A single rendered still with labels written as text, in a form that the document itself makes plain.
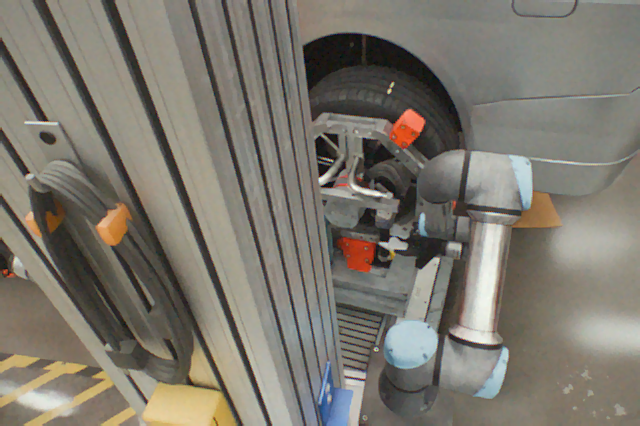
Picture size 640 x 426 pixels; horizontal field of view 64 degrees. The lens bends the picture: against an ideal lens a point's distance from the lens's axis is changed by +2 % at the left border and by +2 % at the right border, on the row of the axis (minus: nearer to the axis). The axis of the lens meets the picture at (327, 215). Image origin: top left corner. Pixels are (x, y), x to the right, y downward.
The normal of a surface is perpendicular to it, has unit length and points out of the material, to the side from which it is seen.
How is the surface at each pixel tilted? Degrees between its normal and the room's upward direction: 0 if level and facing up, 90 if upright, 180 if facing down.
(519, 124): 90
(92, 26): 90
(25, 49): 90
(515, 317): 0
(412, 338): 7
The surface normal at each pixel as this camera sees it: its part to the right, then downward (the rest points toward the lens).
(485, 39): -0.33, 0.67
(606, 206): -0.09, -0.72
